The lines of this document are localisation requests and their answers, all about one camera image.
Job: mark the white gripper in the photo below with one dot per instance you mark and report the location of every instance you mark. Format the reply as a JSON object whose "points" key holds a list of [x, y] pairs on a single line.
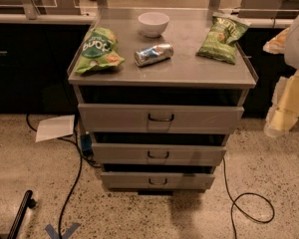
{"points": [[298, 45]]}

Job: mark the grey drawer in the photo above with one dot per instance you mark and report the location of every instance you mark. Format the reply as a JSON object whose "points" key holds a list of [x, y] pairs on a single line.
{"points": [[157, 180], [155, 118], [165, 154]]}

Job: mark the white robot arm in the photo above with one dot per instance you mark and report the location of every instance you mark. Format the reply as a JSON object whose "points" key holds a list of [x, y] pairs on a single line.
{"points": [[291, 52]]}

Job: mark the grey metal drawer cabinet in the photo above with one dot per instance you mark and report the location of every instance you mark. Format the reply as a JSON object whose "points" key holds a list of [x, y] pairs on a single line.
{"points": [[183, 80]]}

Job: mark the green chip bag right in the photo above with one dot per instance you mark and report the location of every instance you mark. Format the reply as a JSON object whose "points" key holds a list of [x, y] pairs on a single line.
{"points": [[220, 42]]}

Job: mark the green chip bag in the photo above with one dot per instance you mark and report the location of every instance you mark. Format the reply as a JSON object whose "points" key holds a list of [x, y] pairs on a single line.
{"points": [[99, 51], [220, 42]]}

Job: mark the background grey cabinet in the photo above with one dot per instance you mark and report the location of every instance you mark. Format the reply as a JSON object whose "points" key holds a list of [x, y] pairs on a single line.
{"points": [[269, 9]]}

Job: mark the silver blue soda can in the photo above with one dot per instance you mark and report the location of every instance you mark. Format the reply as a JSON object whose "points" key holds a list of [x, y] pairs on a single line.
{"points": [[153, 54]]}

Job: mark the white ceramic bowl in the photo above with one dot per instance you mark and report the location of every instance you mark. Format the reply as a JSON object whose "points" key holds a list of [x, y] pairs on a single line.
{"points": [[152, 24]]}

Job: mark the green chip bag left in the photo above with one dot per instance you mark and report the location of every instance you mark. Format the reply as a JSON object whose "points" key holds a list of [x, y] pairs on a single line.
{"points": [[99, 51]]}

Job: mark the blue power adapter box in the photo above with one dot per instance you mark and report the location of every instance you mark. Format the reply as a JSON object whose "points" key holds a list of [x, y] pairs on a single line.
{"points": [[86, 145]]}

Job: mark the white paper sheet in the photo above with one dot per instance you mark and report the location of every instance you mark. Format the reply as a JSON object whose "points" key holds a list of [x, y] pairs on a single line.
{"points": [[55, 127]]}

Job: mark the long dark counter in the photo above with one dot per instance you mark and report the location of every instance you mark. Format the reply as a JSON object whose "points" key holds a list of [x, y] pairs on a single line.
{"points": [[34, 59]]}

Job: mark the black bar on floor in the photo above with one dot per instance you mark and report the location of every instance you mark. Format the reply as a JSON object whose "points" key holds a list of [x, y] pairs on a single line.
{"points": [[28, 202]]}

